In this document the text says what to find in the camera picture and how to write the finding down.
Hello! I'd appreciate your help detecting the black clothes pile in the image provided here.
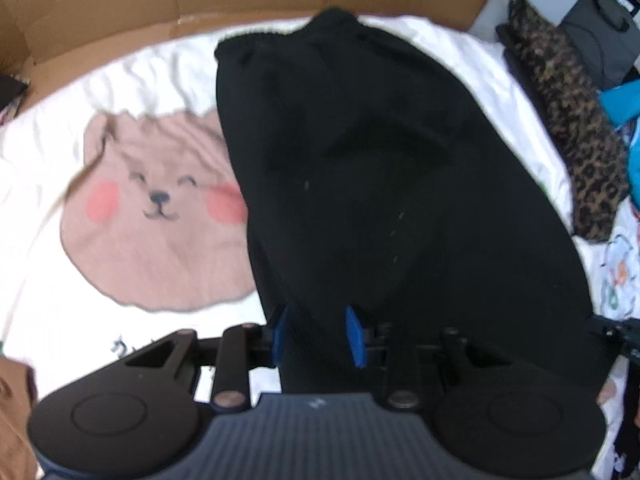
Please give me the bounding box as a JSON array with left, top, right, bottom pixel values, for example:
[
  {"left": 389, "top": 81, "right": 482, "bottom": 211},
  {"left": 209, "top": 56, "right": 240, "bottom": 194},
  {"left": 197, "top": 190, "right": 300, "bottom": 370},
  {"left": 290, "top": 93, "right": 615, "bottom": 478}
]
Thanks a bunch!
[{"left": 0, "top": 74, "right": 29, "bottom": 112}]

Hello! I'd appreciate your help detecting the leopard print garment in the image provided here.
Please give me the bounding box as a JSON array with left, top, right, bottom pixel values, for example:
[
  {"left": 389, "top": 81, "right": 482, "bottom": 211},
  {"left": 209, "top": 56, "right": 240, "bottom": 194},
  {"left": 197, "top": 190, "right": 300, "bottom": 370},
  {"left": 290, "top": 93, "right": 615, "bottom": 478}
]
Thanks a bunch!
[{"left": 496, "top": 0, "right": 630, "bottom": 243}]

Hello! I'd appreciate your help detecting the white bear print bedsheet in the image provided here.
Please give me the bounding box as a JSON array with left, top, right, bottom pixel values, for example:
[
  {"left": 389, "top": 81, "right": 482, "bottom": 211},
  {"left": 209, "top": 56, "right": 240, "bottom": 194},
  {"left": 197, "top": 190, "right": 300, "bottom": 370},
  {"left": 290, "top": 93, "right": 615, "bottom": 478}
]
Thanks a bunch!
[{"left": 0, "top": 13, "right": 640, "bottom": 480}]

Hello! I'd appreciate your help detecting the black jacket with patterned lining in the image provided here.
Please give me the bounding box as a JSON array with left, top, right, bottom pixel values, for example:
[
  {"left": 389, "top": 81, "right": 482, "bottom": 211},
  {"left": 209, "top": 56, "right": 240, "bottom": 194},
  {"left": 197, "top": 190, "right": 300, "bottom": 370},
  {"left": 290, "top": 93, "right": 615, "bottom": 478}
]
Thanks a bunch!
[{"left": 215, "top": 9, "right": 615, "bottom": 393}]

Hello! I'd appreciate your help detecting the blue patterned storage bag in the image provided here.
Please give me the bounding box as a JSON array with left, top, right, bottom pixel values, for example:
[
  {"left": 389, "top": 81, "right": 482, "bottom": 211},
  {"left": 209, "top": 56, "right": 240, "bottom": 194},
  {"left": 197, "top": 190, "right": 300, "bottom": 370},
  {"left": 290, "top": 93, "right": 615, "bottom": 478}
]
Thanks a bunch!
[{"left": 599, "top": 79, "right": 640, "bottom": 208}]

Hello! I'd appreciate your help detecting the dark grey backpack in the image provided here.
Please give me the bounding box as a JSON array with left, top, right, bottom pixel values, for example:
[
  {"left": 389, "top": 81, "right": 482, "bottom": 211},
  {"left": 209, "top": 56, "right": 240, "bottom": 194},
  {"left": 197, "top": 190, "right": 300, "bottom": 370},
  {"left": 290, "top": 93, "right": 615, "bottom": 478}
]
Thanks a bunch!
[{"left": 560, "top": 0, "right": 639, "bottom": 90}]

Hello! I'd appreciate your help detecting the brown fuzzy garment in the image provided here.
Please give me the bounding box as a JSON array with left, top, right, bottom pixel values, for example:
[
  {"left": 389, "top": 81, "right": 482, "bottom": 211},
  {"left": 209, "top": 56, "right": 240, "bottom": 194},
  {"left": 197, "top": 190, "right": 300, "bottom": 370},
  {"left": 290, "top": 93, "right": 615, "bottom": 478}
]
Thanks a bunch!
[{"left": 0, "top": 356, "right": 38, "bottom": 480}]

